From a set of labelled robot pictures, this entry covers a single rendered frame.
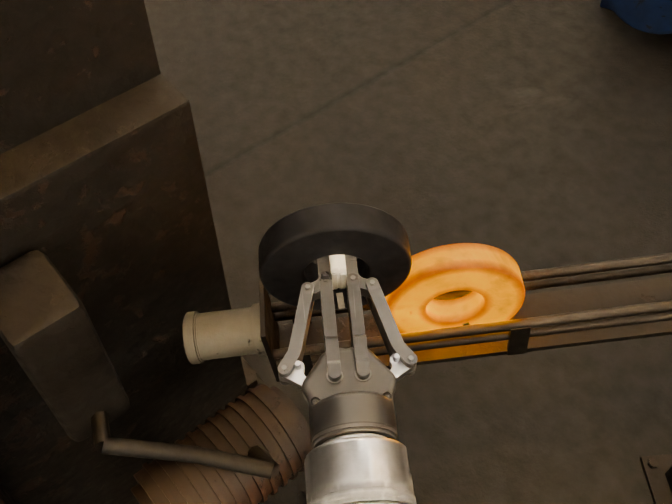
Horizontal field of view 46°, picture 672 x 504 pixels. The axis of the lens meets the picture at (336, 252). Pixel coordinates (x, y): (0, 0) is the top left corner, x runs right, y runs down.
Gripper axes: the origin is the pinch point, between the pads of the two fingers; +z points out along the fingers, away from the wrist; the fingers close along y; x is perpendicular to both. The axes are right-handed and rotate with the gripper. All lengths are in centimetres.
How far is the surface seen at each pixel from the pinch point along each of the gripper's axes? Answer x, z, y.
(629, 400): -82, 14, 61
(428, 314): -11.3, -1.7, 10.2
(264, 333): -9.5, -3.6, -7.9
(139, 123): 4.9, 14.3, -19.3
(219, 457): -24.4, -11.5, -14.5
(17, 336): -1.4, -6.3, -30.9
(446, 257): -2.2, -0.1, 11.4
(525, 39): -88, 126, 65
